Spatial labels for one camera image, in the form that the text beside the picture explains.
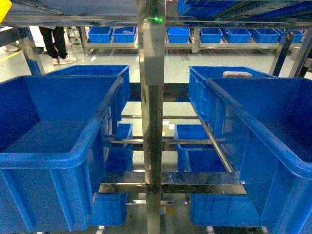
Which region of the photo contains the yellow toy building block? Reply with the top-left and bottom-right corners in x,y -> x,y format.
0,0 -> 12,23

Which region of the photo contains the blue bin behind left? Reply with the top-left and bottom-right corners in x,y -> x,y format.
46,65 -> 131,121

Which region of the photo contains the blue bin behind right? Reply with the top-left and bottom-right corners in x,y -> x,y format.
188,66 -> 275,137

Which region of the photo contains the large blue bin front left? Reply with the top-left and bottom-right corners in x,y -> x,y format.
0,75 -> 123,234

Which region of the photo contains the large blue bin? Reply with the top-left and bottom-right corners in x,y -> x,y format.
207,78 -> 312,234
0,75 -> 123,234

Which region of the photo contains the large blue bin front right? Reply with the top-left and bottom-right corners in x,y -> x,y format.
207,78 -> 312,234

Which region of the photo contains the person in black trousers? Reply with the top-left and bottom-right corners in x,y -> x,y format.
39,26 -> 76,66

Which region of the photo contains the central steel rack post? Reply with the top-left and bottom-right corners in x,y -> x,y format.
137,0 -> 166,234

